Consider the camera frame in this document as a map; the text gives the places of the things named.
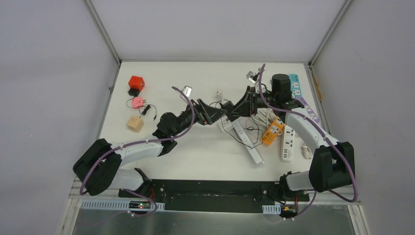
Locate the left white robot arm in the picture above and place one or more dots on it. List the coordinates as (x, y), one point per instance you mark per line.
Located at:
(100, 167)

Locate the purple power strip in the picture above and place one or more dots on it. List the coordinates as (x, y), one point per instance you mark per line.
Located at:
(309, 110)

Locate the small black adapter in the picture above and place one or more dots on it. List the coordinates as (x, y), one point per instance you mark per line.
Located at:
(134, 92)

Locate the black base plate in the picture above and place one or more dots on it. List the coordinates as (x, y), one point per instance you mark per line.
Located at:
(218, 196)

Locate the black power adapter brick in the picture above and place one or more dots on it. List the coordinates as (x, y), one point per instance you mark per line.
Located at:
(229, 107)

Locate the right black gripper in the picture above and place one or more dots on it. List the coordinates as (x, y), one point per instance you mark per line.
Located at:
(246, 106)

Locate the long white power strip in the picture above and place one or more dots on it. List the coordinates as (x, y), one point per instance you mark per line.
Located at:
(239, 133)

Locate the tan cube adapter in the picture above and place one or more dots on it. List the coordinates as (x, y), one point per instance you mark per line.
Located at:
(135, 123)

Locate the teal power strip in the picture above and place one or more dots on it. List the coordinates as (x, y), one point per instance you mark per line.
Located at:
(295, 85)

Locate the pink adapter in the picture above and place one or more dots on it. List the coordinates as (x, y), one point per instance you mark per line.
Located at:
(137, 102)

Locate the orange power strip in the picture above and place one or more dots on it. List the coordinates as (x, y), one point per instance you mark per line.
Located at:
(273, 131)

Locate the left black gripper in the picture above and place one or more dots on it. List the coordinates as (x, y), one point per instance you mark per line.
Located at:
(195, 110)

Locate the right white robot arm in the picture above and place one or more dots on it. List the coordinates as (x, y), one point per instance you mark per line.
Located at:
(332, 163)

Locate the red cube plug adapter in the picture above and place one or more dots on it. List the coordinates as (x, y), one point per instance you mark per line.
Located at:
(137, 83)

